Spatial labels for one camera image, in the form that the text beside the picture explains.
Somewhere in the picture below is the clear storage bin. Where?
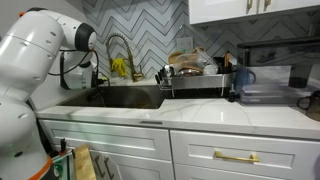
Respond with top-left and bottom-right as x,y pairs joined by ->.
239,64 -> 320,106

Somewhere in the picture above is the white cabinet drawer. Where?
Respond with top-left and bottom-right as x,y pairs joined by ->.
39,119 -> 173,162

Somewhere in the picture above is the wooden cutting board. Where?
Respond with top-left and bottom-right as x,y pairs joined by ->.
191,46 -> 207,56
167,49 -> 188,66

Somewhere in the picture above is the stainless steel sink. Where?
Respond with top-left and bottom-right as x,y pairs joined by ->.
59,84 -> 167,111

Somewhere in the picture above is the light wooden board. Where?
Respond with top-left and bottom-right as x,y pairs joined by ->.
72,143 -> 98,180

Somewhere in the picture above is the white wall outlet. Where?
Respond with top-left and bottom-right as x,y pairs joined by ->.
176,36 -> 195,53

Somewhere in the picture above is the metal bowl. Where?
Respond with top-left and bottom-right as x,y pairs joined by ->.
176,66 -> 203,77

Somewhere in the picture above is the dark mug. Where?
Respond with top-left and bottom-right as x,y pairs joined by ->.
296,89 -> 320,122

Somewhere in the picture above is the steel dish rack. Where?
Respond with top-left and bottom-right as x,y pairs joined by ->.
155,64 -> 235,99

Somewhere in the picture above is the black countertop appliance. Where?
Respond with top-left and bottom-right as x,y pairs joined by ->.
236,35 -> 320,90

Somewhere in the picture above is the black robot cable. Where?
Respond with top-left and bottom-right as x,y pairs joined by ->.
47,48 -> 111,88

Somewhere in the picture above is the gold drawer handle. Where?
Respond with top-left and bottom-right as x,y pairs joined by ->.
213,150 -> 261,164

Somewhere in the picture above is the gold spring kitchen faucet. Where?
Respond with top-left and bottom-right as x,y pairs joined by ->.
105,32 -> 145,83

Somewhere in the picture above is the white upper cabinet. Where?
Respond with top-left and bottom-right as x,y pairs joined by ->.
187,0 -> 320,26

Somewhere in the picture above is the blue cup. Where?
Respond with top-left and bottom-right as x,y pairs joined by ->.
232,67 -> 257,94

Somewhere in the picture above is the white drawer with gold handle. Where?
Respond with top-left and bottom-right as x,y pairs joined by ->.
169,129 -> 320,180

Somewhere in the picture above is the yellow rubber glove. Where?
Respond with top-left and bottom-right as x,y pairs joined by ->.
110,57 -> 129,79

